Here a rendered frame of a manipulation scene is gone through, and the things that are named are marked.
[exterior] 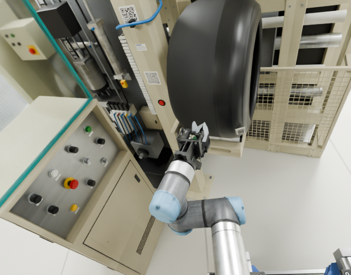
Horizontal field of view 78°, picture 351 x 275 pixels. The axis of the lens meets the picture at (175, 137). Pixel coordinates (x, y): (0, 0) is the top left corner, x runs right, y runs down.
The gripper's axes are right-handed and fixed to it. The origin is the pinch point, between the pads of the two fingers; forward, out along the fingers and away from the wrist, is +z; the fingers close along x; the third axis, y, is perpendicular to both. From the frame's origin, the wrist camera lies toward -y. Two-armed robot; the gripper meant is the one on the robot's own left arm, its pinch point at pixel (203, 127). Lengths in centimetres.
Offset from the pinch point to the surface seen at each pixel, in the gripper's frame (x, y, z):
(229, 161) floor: 11, -113, 82
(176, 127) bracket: 25.8, -24.6, 25.1
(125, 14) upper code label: 36, 33, 26
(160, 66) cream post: 28.2, 9.2, 28.9
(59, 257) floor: 131, -128, -42
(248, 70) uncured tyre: -12.4, 13.3, 17.0
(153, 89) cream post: 36.1, -3.6, 30.1
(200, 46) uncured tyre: 3.3, 22.2, 16.5
